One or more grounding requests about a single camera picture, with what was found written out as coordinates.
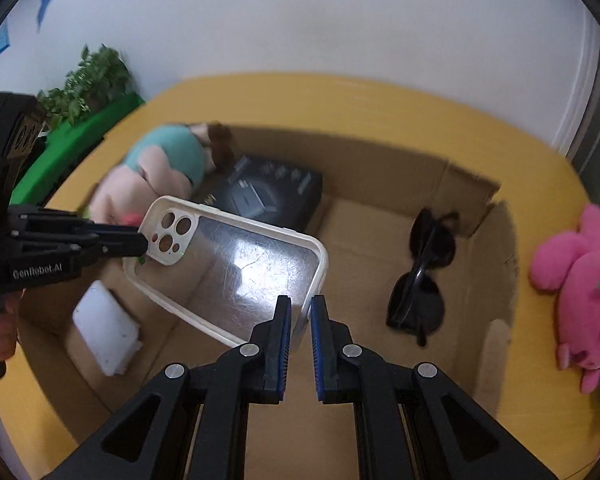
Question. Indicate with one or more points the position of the black product box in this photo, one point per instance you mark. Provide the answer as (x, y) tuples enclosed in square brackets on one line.
[(268, 191)]

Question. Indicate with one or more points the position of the white clear phone case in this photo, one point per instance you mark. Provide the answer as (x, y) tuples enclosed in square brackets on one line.
[(223, 274)]

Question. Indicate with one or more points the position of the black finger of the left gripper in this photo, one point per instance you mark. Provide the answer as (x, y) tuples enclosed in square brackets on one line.
[(114, 246), (88, 226)]

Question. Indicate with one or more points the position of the black sunglasses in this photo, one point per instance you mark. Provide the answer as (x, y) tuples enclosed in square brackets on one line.
[(416, 305)]

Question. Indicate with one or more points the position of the pink plush toy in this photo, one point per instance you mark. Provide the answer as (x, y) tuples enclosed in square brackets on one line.
[(568, 265)]

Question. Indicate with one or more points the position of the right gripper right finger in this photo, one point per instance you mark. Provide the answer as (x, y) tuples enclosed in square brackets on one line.
[(411, 422)]

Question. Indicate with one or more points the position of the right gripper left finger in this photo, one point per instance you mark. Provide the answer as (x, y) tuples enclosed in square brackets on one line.
[(191, 422)]

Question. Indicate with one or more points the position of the white rectangular power bank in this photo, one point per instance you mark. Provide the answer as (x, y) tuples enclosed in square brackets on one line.
[(110, 334)]

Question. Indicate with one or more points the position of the person left hand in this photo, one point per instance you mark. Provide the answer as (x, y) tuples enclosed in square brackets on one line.
[(8, 326)]

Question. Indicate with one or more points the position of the green potted plant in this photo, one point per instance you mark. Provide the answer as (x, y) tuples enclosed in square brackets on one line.
[(100, 79)]

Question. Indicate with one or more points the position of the teal pink plush doll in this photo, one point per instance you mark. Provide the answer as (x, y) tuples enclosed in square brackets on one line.
[(172, 159)]

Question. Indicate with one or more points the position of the brown cardboard box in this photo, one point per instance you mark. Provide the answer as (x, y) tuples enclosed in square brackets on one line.
[(372, 195)]

